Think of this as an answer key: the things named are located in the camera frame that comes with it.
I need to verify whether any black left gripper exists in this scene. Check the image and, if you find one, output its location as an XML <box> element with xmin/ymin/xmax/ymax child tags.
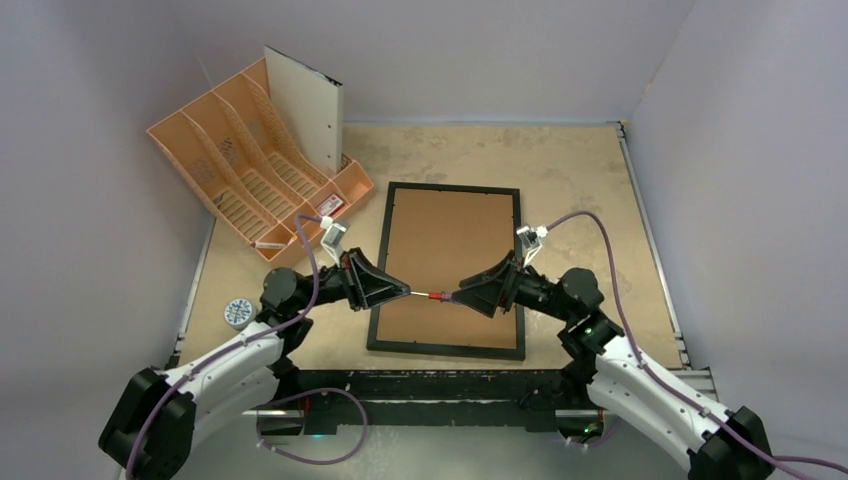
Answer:
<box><xmin>293</xmin><ymin>247</ymin><xmax>409</xmax><ymax>312</ymax></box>

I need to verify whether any black sunflower photo frame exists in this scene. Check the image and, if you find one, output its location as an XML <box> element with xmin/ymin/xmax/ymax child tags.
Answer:
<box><xmin>366</xmin><ymin>182</ymin><xmax>526</xmax><ymax>361</ymax></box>

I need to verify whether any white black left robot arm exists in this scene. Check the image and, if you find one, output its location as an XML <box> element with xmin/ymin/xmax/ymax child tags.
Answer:
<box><xmin>98</xmin><ymin>248</ymin><xmax>410</xmax><ymax>479</ymax></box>

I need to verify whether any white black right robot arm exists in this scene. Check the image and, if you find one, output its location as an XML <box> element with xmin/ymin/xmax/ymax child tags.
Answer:
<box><xmin>451</xmin><ymin>253</ymin><xmax>775</xmax><ymax>479</ymax></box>

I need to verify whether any small red white box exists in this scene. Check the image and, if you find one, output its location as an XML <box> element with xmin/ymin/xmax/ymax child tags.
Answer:
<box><xmin>316</xmin><ymin>194</ymin><xmax>346</xmax><ymax>218</ymax></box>

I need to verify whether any red white marker pen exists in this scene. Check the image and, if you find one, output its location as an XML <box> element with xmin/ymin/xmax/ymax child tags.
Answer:
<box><xmin>252</xmin><ymin>241</ymin><xmax>287</xmax><ymax>250</ymax></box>

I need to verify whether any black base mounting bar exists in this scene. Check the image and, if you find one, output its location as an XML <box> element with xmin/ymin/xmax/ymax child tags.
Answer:
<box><xmin>235</xmin><ymin>369</ymin><xmax>625</xmax><ymax>436</ymax></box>

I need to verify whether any blue patterned tape roll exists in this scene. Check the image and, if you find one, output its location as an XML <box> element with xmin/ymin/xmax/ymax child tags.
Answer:
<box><xmin>223</xmin><ymin>298</ymin><xmax>257</xmax><ymax>331</ymax></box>

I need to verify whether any white binder board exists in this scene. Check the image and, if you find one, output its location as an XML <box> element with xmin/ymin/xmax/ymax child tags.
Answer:
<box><xmin>264</xmin><ymin>45</ymin><xmax>344</xmax><ymax>177</ymax></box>

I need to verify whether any peach plastic file organizer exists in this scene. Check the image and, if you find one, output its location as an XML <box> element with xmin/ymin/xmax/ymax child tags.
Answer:
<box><xmin>147</xmin><ymin>59</ymin><xmax>375</xmax><ymax>267</ymax></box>

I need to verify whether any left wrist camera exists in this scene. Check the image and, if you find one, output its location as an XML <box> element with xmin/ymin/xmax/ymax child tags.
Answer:
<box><xmin>320</xmin><ymin>216</ymin><xmax>348</xmax><ymax>258</ymax></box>

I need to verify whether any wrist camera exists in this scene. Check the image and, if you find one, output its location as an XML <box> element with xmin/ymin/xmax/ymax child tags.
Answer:
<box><xmin>320</xmin><ymin>216</ymin><xmax>348</xmax><ymax>258</ymax></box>
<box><xmin>516</xmin><ymin>225</ymin><xmax>548</xmax><ymax>267</ymax></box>

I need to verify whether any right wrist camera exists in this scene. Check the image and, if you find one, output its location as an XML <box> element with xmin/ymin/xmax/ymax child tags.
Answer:
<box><xmin>516</xmin><ymin>225</ymin><xmax>548</xmax><ymax>267</ymax></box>

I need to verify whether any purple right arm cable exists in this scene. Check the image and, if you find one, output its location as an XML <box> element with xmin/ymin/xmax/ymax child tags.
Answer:
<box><xmin>543</xmin><ymin>211</ymin><xmax>848</xmax><ymax>480</ymax></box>

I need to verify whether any aluminium rail frame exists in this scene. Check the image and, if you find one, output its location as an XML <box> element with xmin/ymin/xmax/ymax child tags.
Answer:
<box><xmin>119</xmin><ymin>121</ymin><xmax>740</xmax><ymax>480</ymax></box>

